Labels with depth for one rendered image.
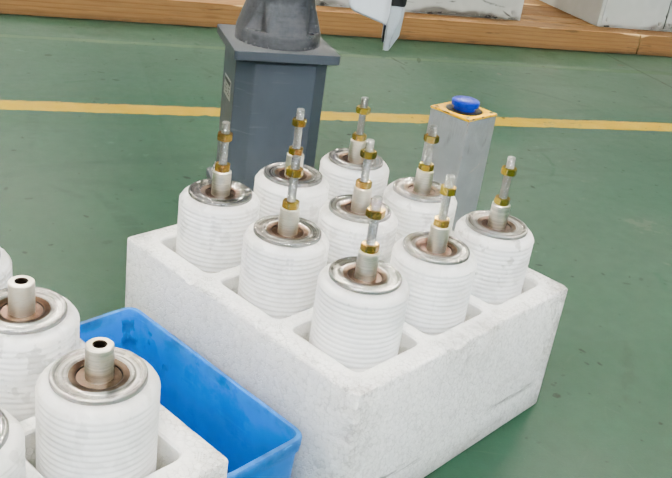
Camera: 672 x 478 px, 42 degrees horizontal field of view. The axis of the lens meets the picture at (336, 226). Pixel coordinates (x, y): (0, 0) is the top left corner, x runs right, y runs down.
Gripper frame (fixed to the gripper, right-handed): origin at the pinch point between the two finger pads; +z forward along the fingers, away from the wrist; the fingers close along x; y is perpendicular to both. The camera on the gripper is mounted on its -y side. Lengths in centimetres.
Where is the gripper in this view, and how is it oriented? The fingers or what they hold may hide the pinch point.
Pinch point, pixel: (393, 34)
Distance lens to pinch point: 98.3
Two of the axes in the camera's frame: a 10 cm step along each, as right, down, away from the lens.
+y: -9.9, -1.2, -0.4
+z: -1.3, 9.0, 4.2
